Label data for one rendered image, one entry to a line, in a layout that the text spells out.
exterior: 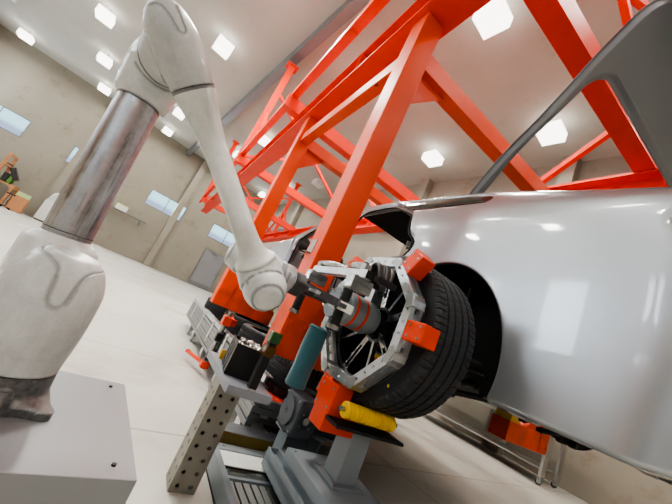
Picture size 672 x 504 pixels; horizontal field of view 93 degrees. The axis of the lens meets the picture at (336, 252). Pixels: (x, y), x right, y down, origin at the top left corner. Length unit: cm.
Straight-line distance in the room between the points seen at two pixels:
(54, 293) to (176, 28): 58
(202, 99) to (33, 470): 73
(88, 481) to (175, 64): 78
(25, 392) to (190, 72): 69
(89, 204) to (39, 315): 31
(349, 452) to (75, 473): 100
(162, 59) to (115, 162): 27
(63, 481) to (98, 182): 60
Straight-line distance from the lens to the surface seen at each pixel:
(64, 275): 75
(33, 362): 78
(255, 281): 75
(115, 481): 70
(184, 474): 153
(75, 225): 95
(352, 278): 109
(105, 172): 95
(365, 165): 201
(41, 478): 68
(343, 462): 148
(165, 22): 90
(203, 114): 88
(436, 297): 123
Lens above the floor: 74
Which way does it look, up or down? 13 degrees up
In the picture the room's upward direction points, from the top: 24 degrees clockwise
